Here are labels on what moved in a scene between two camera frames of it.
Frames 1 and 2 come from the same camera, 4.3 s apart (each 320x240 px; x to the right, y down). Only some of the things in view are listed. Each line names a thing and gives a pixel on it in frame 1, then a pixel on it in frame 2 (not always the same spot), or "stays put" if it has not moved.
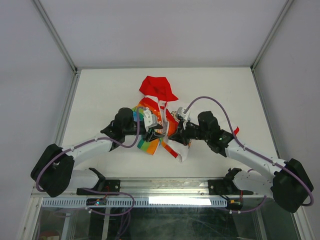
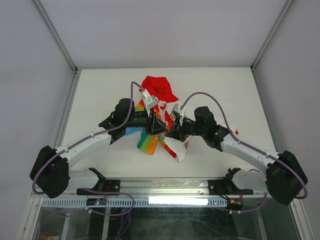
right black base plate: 225,187 stays put
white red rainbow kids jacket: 156,123 stays put
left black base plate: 108,185 stays put
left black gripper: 150,136 to 158,127
